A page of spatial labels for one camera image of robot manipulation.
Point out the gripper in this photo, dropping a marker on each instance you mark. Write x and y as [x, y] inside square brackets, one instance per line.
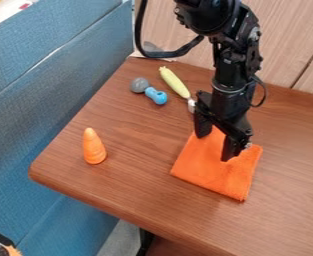
[227, 108]

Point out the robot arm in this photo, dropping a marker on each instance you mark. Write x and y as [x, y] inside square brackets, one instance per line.
[227, 36]

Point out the orange cloth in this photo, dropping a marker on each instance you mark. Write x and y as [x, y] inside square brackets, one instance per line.
[216, 165]

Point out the yellow toy corn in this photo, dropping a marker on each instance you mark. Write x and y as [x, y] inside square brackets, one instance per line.
[174, 82]

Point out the blue and grey toy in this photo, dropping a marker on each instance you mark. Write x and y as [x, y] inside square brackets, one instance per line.
[149, 90]

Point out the orange toy carrot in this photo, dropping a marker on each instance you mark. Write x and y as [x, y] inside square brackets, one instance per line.
[93, 147]

